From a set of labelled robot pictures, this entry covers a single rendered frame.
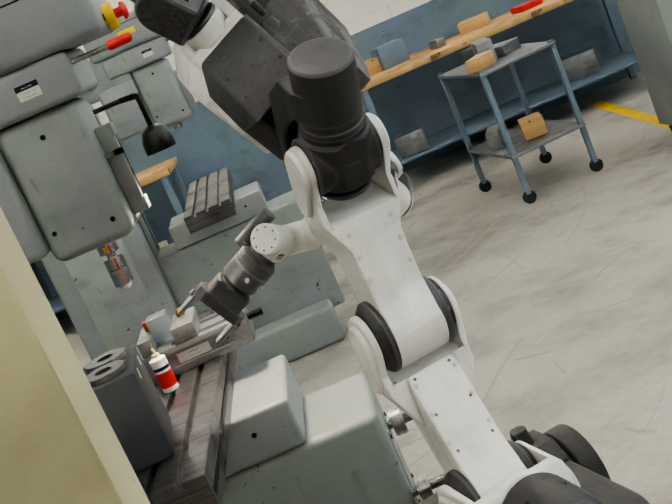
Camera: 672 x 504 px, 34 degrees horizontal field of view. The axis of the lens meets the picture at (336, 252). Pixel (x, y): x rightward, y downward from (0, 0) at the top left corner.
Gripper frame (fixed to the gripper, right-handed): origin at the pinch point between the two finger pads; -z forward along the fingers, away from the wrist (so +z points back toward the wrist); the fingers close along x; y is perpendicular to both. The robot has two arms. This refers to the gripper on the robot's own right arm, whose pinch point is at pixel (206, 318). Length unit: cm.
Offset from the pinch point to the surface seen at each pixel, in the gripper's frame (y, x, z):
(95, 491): 153, 36, 39
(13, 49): -15, 66, 17
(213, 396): 3.1, -12.1, -12.5
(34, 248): -10.2, 36.7, -14.4
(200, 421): 15.6, -9.7, -13.5
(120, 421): 28.4, 6.3, -17.5
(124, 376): 26.4, 11.2, -10.2
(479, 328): -223, -153, -5
